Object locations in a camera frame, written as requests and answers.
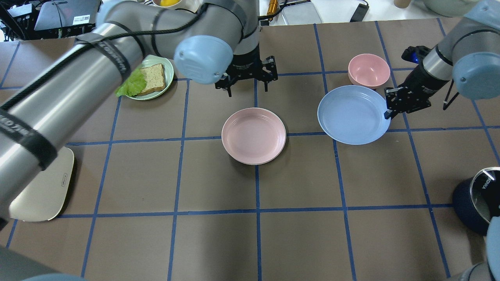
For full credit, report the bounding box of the glass pot lid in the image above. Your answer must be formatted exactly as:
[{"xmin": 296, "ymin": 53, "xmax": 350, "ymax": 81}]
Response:
[{"xmin": 470, "ymin": 167, "xmax": 500, "ymax": 224}]

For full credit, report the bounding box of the steel mixing bowl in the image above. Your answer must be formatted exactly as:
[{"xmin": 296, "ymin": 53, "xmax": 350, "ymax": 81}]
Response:
[{"xmin": 423, "ymin": 0, "xmax": 480, "ymax": 17}]

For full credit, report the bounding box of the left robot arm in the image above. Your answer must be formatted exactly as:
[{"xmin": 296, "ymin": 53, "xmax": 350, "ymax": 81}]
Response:
[{"xmin": 0, "ymin": 0, "xmax": 259, "ymax": 226}]

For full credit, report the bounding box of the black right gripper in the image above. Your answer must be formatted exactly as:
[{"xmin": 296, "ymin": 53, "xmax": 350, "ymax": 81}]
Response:
[{"xmin": 384, "ymin": 46, "xmax": 432, "ymax": 120}]

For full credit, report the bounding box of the green plate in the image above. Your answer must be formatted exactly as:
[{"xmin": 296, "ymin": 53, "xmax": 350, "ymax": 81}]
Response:
[{"xmin": 129, "ymin": 55, "xmax": 174, "ymax": 101}]

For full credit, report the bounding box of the black power adapter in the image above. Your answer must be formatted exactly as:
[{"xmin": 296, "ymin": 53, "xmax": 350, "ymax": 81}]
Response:
[{"xmin": 350, "ymin": 3, "xmax": 370, "ymax": 23}]

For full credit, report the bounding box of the white toaster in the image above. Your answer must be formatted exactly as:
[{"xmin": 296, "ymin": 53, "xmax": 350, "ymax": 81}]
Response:
[{"xmin": 9, "ymin": 146, "xmax": 75, "ymax": 222}]

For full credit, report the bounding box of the dark blue saucepan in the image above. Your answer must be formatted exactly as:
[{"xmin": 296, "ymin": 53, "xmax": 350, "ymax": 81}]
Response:
[{"xmin": 452, "ymin": 177, "xmax": 490, "ymax": 236}]

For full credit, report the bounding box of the bread slice on plate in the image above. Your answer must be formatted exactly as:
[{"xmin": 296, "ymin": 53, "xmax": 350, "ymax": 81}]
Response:
[{"xmin": 138, "ymin": 63, "xmax": 167, "ymax": 96}]

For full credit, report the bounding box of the blue plate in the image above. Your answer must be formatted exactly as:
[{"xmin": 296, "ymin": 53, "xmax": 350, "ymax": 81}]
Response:
[{"xmin": 317, "ymin": 85, "xmax": 391, "ymax": 145}]

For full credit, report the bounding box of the pink bowl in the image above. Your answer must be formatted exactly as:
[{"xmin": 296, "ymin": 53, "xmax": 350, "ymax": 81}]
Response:
[{"xmin": 348, "ymin": 53, "xmax": 391, "ymax": 89}]

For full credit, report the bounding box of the cardboard tube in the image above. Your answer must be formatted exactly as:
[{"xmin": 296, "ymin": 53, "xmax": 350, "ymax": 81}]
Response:
[{"xmin": 393, "ymin": 0, "xmax": 411, "ymax": 9}]

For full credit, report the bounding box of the kitchen scale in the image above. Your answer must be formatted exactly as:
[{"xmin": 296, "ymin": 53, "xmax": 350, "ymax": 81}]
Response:
[{"xmin": 280, "ymin": 0, "xmax": 323, "ymax": 25}]

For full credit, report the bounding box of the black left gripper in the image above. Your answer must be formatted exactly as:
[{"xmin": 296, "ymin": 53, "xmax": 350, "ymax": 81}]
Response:
[{"xmin": 214, "ymin": 50, "xmax": 278, "ymax": 98}]

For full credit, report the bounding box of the green lettuce leaf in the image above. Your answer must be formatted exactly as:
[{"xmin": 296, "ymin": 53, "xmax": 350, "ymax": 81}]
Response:
[{"xmin": 115, "ymin": 68, "xmax": 147, "ymax": 97}]

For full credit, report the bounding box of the white fruit bowl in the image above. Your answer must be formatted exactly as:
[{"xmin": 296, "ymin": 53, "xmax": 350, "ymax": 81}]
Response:
[{"xmin": 152, "ymin": 0, "xmax": 201, "ymax": 12}]

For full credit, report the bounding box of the pink plate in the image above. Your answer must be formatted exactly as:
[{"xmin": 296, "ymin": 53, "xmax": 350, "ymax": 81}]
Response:
[{"xmin": 221, "ymin": 107, "xmax": 286, "ymax": 165}]

